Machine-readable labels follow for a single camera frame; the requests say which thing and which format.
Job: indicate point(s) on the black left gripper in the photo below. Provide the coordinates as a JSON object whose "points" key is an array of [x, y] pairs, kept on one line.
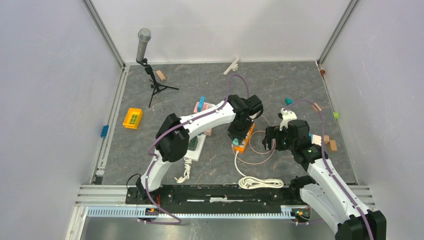
{"points": [[240, 135]]}

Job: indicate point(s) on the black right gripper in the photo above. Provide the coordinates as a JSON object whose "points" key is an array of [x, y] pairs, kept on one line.
{"points": [[271, 133]]}

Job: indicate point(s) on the orange power strip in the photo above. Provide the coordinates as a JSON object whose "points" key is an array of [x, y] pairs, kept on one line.
{"points": [[242, 144]]}

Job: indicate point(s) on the small mauve cube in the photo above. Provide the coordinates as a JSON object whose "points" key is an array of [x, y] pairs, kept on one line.
{"points": [[208, 132]]}

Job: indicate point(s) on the pink cube socket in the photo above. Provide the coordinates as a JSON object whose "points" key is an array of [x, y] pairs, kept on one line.
{"points": [[205, 106]]}

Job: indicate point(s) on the light blue adapter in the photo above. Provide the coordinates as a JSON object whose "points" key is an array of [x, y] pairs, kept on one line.
{"points": [[201, 102]]}

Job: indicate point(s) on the dark green socket cube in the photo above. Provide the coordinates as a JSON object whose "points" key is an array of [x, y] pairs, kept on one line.
{"points": [[192, 144]]}

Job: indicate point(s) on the white multicolour power strip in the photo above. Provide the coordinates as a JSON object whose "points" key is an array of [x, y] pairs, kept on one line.
{"points": [[195, 155]]}

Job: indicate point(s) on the teal cube block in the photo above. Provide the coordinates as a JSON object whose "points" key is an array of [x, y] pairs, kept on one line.
{"points": [[235, 142]]}

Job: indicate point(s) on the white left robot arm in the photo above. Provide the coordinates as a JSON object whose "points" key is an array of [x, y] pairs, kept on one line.
{"points": [[172, 139]]}

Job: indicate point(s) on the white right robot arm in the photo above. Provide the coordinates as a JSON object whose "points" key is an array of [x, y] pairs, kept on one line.
{"points": [[322, 188]]}

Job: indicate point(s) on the teal triangle block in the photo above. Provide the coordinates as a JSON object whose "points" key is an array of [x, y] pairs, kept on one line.
{"points": [[288, 101]]}

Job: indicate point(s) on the tan block right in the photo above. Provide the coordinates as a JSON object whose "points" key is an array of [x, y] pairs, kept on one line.
{"points": [[316, 107]]}

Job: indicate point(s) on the wooden blocks pair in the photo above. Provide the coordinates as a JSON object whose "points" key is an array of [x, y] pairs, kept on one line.
{"points": [[329, 143]]}

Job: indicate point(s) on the green small block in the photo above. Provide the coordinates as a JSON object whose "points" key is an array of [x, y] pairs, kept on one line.
{"points": [[336, 115]]}

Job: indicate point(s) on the black tripod mic stand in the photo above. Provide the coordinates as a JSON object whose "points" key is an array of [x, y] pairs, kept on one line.
{"points": [[156, 86]]}

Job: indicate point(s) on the tan wooden block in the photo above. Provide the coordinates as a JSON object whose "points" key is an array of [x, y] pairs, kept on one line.
{"points": [[161, 76]]}

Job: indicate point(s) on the yellow toy crate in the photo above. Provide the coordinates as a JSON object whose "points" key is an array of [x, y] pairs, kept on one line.
{"points": [[133, 118]]}

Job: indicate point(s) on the grey microphone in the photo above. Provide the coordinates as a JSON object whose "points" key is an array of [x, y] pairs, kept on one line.
{"points": [[144, 36]]}

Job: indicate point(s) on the white plastic bracket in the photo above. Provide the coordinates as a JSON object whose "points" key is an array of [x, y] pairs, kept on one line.
{"points": [[232, 67]]}

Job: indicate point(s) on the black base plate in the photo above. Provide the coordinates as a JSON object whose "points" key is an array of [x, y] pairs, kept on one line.
{"points": [[216, 199]]}

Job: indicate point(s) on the blue clip on rail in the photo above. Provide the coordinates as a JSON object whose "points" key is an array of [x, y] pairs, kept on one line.
{"points": [[104, 131]]}

